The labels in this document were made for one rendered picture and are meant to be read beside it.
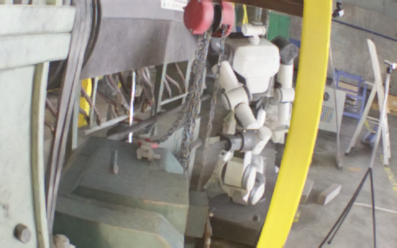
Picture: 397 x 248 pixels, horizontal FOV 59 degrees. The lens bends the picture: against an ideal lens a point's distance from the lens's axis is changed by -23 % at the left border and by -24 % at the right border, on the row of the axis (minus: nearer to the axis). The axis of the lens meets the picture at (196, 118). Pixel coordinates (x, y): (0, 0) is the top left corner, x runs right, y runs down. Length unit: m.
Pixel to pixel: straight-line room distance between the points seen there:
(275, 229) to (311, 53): 0.61
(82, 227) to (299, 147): 0.74
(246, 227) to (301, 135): 1.35
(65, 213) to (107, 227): 0.11
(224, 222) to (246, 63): 1.00
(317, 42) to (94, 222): 0.86
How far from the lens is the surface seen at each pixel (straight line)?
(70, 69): 0.78
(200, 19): 1.57
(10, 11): 0.58
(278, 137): 2.55
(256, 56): 2.22
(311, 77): 1.35
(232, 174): 2.51
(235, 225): 2.66
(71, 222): 1.04
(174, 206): 1.11
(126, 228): 1.01
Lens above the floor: 1.33
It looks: 13 degrees down
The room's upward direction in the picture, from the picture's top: 9 degrees clockwise
